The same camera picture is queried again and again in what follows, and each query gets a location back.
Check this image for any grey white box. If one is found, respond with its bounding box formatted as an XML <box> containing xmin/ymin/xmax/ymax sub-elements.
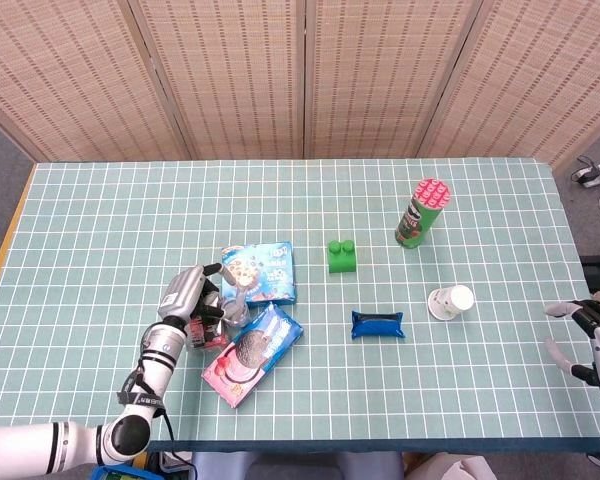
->
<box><xmin>158</xmin><ymin>451</ymin><xmax>193</xmax><ymax>474</ymax></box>

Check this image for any blue Oreo snack packet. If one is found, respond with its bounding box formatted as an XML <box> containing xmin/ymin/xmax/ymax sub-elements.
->
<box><xmin>350</xmin><ymin>310</ymin><xmax>407</xmax><ymax>341</ymax></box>

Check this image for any green grid tablecloth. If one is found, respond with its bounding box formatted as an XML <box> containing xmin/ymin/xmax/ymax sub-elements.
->
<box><xmin>0</xmin><ymin>158</ymin><xmax>600</xmax><ymax>454</ymax></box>

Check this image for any bamboo folding screen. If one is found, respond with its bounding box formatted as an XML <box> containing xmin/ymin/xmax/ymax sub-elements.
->
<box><xmin>0</xmin><ymin>0</ymin><xmax>600</xmax><ymax>169</ymax></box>

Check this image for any white floral paper cup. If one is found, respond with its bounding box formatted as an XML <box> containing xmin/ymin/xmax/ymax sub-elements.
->
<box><xmin>427</xmin><ymin>284</ymin><xmax>476</xmax><ymax>322</ymax></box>

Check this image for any pink blue Oreo box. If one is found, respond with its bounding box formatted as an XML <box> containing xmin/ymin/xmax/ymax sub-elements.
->
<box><xmin>201</xmin><ymin>302</ymin><xmax>305</xmax><ymax>410</ymax></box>

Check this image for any red black snack packet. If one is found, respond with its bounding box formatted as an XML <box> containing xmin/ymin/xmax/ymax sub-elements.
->
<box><xmin>184</xmin><ymin>315</ymin><xmax>232</xmax><ymax>356</ymax></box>

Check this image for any green toy brick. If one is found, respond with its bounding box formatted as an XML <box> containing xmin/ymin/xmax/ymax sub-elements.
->
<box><xmin>327</xmin><ymin>239</ymin><xmax>359</xmax><ymax>275</ymax></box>

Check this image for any blue plastic crate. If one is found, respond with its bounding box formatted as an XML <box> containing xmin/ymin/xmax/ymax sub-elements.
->
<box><xmin>89</xmin><ymin>464</ymin><xmax>147</xmax><ymax>480</ymax></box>

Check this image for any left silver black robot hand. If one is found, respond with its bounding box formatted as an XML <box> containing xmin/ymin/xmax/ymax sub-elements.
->
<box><xmin>158</xmin><ymin>262</ymin><xmax>232</xmax><ymax>331</ymax></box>

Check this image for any blue chocolate chip cookie box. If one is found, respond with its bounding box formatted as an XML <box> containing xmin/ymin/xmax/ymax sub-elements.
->
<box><xmin>220</xmin><ymin>241</ymin><xmax>299</xmax><ymax>307</ymax></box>

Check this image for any green Pringles can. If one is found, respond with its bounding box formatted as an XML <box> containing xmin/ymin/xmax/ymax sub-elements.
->
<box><xmin>394</xmin><ymin>178</ymin><xmax>453</xmax><ymax>250</ymax></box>

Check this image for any black plug with cable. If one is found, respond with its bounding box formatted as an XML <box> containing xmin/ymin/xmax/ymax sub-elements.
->
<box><xmin>572</xmin><ymin>155</ymin><xmax>600</xmax><ymax>184</ymax></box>

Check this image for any clear plastic cup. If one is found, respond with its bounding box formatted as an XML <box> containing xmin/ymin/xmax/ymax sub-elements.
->
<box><xmin>222</xmin><ymin>299</ymin><xmax>252</xmax><ymax>329</ymax></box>

